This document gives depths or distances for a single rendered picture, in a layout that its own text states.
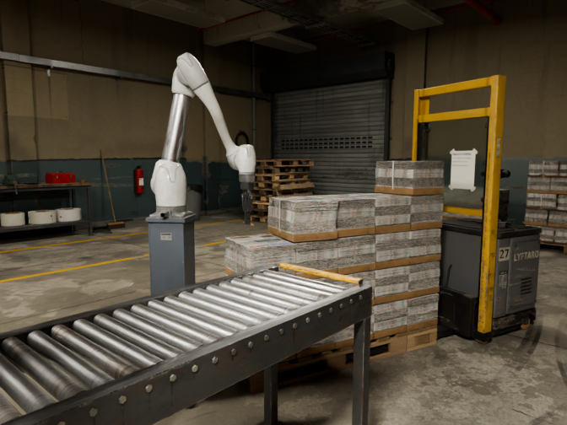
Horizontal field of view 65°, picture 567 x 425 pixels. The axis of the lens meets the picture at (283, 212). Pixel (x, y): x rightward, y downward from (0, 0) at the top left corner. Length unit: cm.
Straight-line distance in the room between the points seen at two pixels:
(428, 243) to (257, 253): 128
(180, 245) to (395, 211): 138
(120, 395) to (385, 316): 220
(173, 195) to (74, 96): 684
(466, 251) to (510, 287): 39
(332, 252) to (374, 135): 750
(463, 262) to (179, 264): 222
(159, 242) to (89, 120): 688
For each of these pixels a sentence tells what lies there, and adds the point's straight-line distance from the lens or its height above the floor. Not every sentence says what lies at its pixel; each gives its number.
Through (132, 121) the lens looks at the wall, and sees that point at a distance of 952.
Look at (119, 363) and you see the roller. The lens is 122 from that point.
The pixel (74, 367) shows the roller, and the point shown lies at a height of 79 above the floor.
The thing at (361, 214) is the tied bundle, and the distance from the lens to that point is 278.
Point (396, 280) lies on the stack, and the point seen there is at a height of 51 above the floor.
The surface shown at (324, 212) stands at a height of 100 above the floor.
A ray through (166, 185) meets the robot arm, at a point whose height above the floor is 116.
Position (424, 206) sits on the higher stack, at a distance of 311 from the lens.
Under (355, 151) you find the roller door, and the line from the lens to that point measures 1024.
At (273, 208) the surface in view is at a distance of 274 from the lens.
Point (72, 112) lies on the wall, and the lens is 900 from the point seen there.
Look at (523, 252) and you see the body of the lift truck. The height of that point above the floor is 62.
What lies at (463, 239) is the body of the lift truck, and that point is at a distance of 366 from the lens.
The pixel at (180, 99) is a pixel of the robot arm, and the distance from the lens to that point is 259.
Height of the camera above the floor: 130
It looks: 7 degrees down
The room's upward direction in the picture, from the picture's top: straight up
